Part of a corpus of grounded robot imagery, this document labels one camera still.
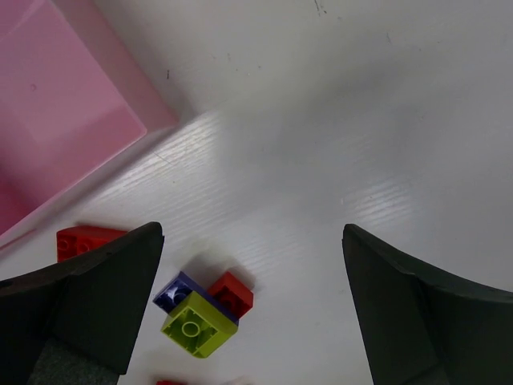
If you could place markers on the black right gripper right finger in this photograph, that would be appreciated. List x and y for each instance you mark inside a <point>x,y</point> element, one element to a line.
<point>421,324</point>

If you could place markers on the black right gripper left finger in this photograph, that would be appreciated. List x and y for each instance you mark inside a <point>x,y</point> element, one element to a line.
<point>76,322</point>

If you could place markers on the purple lego brick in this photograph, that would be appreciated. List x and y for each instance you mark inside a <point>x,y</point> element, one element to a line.
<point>179,288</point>

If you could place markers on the red arched lego brick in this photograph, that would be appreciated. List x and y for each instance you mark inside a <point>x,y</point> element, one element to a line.
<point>170,382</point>

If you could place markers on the lime green lego brick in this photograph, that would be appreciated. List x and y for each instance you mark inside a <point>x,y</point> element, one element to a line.
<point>198,327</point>

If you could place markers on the red lego brick small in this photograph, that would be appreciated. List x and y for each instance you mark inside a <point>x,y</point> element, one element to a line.
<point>232,294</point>

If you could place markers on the large pink container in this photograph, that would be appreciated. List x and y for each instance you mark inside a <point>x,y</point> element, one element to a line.
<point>72,99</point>

